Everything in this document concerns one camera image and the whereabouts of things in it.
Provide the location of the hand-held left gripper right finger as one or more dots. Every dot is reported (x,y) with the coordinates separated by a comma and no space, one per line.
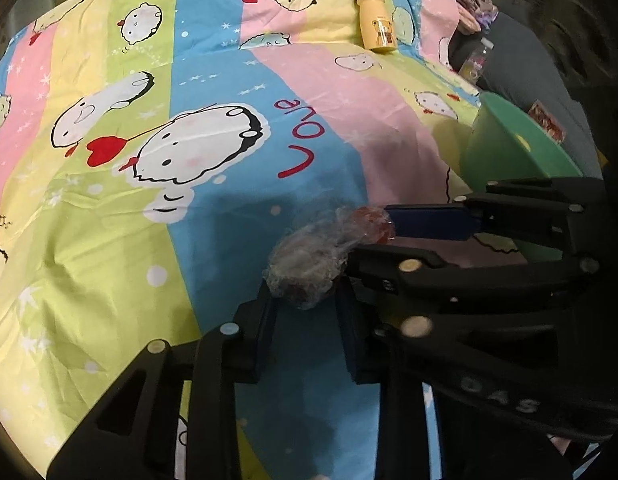
(354,345)

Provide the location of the plastic-wrapped red fruit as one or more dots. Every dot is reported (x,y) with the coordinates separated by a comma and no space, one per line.
(309,265)

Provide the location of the cartoon printed striped blanket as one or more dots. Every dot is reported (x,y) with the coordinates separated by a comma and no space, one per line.
(139,260)

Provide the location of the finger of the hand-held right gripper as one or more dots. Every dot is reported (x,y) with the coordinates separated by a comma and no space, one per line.
(414,272)
(429,220)

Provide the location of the red snack packet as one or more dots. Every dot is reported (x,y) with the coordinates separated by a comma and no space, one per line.
(546,120)

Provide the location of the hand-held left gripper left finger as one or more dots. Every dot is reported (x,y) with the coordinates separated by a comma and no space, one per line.
(261,340)

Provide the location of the clear plastic drink bottle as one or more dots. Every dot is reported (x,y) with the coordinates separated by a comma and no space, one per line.
(476,62)

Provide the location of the grey sofa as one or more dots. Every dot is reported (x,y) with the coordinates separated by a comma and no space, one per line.
(519,70)

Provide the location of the yellow bear print bottle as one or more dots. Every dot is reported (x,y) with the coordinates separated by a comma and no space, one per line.
(376,25)

